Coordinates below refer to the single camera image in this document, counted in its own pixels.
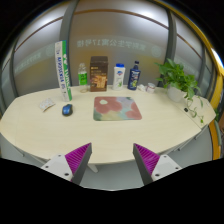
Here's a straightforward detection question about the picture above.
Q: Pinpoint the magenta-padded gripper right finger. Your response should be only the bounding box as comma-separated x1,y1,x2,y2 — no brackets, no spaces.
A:
132,142,183,186

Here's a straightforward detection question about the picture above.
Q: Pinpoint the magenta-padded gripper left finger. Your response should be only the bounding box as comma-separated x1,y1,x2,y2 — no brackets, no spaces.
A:
40,142,93,186

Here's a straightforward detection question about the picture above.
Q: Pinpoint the blue computer mouse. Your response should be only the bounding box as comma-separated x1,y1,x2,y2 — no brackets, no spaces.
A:
61,103,74,117

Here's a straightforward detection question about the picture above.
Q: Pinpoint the floral pastel mouse pad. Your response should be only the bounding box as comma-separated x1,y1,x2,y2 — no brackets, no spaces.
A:
92,96,143,122

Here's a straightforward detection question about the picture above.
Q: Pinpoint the patterned tissue packet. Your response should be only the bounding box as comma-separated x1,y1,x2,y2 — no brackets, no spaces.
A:
38,97,56,112

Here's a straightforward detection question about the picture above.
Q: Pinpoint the small white jar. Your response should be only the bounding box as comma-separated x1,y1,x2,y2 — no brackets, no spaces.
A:
145,82,157,94

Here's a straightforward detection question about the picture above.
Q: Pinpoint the crumpled white tissue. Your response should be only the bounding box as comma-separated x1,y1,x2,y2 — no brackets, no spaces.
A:
137,83,148,93

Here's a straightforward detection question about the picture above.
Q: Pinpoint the clear bottle green label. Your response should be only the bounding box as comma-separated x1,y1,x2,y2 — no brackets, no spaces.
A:
77,62,90,93

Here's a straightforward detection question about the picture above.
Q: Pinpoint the dark blue shampoo bottle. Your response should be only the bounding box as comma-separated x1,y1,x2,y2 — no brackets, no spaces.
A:
127,60,142,91

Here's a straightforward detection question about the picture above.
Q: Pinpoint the green potted plant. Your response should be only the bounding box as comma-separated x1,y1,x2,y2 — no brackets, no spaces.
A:
154,58,206,125

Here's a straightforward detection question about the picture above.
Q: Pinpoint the white bottle blue cap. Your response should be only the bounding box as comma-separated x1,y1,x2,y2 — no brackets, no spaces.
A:
112,63,126,92

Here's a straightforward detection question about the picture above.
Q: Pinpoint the brown carton box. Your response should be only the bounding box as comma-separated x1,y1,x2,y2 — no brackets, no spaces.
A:
89,55,109,93

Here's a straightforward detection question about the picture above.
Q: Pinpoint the white green shuttlecock tube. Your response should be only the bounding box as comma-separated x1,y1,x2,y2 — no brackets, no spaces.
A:
54,40,73,102

